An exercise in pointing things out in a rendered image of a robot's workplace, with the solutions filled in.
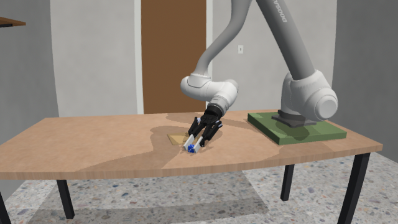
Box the tan flat mat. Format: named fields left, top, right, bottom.
left=167, top=132, right=200, bottom=145

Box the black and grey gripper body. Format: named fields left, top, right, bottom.
left=201, top=105, right=222, bottom=126

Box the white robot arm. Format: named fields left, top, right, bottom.
left=180, top=0, right=338, bottom=128

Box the blue die with white pips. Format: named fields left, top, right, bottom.
left=188, top=144, right=195, bottom=153

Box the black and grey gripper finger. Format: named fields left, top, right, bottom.
left=183, top=116, right=207, bottom=151
left=193, top=117, right=223, bottom=153

